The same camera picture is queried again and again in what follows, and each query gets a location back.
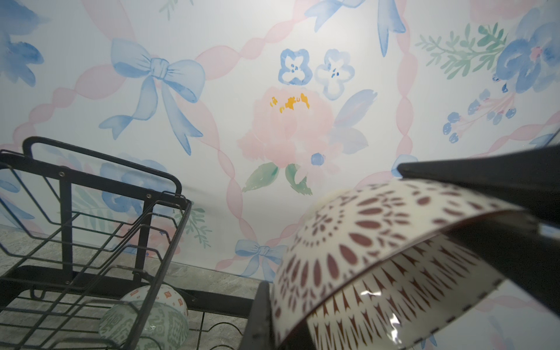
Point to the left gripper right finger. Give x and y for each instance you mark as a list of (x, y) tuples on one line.
[(529, 179)]

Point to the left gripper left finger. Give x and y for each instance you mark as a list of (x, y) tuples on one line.
[(258, 334)]

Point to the green geometric pattern bowl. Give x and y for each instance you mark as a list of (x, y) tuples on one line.
[(166, 327)]

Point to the brown white pattern bowl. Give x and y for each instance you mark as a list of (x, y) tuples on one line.
[(377, 268)]

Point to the black wire dish rack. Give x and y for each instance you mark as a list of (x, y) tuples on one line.
[(81, 229)]

